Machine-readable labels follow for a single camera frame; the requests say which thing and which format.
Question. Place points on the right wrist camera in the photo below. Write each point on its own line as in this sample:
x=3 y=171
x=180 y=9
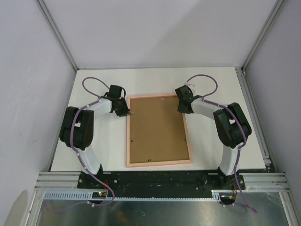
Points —
x=190 y=85

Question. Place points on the brown cardboard backing board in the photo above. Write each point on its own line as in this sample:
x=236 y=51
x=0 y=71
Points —
x=157 y=129

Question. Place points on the aluminium frame rail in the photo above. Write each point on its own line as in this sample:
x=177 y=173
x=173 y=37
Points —
x=56 y=33

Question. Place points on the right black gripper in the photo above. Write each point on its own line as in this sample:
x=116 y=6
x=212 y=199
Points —
x=181 y=109

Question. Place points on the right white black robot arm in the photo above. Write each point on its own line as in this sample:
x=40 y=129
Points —
x=231 y=124

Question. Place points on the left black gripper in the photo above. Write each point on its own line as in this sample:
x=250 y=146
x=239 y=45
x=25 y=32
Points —
x=125 y=111

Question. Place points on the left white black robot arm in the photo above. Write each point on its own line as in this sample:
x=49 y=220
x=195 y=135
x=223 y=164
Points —
x=77 y=128

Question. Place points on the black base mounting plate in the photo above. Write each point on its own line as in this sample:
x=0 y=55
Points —
x=160 y=184

